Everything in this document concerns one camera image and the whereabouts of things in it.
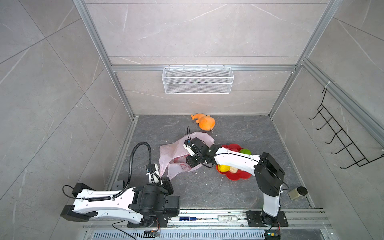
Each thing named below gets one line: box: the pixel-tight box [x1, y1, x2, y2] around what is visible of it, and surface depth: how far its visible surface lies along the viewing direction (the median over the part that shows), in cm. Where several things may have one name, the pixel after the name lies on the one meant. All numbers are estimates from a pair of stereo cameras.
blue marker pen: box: [179, 216, 197, 221], surface depth 74 cm
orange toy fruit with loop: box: [191, 113, 216, 133], surface depth 109 cm
